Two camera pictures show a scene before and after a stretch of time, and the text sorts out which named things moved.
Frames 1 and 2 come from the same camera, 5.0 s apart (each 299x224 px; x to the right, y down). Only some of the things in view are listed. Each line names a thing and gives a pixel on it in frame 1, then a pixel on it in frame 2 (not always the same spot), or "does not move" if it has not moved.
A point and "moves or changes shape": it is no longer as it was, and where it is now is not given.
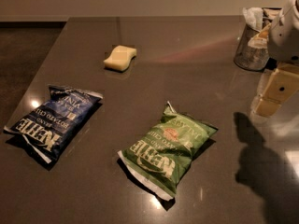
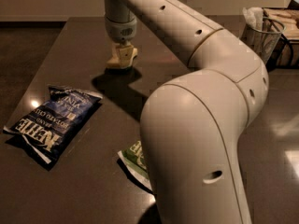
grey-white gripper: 285,37 to 120,30
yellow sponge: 121,58 moves or changes shape
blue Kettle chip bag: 44,128 does not move
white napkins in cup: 253,17 does not move
